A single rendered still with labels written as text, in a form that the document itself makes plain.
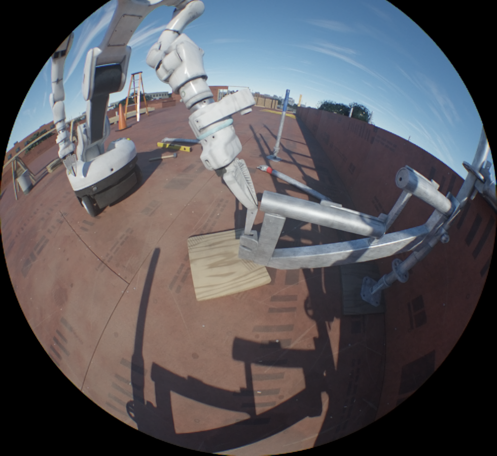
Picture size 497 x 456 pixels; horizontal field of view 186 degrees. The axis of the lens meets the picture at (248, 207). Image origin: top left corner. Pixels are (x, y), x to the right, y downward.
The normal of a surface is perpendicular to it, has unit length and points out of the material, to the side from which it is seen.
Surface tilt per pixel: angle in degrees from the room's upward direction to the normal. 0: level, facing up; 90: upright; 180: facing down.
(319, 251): 29
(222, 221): 0
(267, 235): 90
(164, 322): 0
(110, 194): 90
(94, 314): 0
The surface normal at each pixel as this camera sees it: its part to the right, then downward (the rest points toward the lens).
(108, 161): 0.79, -0.17
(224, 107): 0.00, 0.54
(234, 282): 0.12, -0.75
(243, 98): -0.24, 0.61
